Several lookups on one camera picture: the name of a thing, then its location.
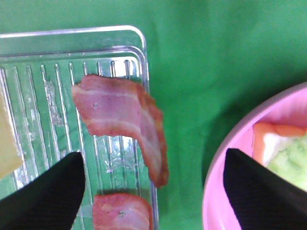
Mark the toy bread slice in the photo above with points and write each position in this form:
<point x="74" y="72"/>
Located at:
<point x="269" y="139"/>

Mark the pink round plate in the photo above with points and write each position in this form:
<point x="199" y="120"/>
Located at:
<point x="288" y="107"/>

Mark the green tablecloth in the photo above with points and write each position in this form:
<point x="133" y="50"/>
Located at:
<point x="211" y="62"/>

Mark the toy bacon strip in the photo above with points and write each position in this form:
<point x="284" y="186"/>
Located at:
<point x="121" y="107"/>
<point x="121" y="211"/>

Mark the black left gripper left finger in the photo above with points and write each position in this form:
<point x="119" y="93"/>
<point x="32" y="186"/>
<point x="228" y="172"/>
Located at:
<point x="50" y="202"/>

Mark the green toy lettuce leaf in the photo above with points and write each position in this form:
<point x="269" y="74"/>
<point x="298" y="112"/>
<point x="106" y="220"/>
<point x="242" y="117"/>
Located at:
<point x="291" y="163"/>

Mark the yellow toy cheese slice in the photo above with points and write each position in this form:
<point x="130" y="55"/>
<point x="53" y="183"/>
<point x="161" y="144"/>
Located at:
<point x="9" y="154"/>

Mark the clear left plastic tray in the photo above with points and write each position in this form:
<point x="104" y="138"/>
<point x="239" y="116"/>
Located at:
<point x="37" y="72"/>

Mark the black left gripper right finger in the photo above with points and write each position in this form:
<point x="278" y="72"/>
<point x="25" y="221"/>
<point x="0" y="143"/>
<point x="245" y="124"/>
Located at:
<point x="260" y="199"/>

